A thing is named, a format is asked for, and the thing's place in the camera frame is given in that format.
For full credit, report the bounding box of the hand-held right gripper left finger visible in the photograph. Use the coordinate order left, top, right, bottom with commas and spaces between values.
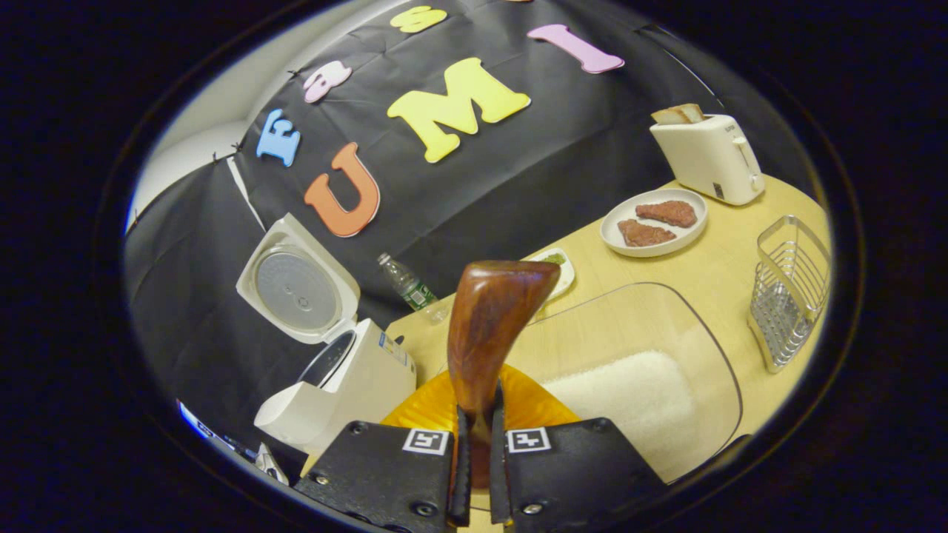
295, 363, 475, 530

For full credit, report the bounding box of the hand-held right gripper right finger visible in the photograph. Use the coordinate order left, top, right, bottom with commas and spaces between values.
489, 363, 667, 530

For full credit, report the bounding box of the white rice cooker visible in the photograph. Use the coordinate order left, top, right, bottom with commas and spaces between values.
236, 213, 417, 456

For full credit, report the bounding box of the white rice heap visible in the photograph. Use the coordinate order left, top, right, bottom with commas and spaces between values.
543, 350, 701, 475

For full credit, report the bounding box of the brown wooden spoon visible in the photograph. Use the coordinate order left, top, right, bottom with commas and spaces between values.
447, 260, 562, 489

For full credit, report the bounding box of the metal wire chopstick holder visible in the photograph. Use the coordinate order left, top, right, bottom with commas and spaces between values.
748, 215, 832, 374

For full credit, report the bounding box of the clear plastic container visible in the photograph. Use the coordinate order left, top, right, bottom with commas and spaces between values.
437, 282, 744, 486

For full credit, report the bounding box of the clear plastic water bottle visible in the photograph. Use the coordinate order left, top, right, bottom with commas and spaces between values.
377, 252, 451, 325

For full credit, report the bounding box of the white divided bean tray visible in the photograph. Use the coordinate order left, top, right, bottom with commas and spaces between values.
527, 247, 576, 304

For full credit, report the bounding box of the brown meat piece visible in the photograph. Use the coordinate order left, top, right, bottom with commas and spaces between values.
635, 200, 698, 228
618, 219, 678, 247

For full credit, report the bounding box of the white round plate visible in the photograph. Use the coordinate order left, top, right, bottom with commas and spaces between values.
600, 188, 709, 258

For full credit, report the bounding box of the white toaster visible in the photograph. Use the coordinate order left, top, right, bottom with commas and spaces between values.
650, 113, 766, 207

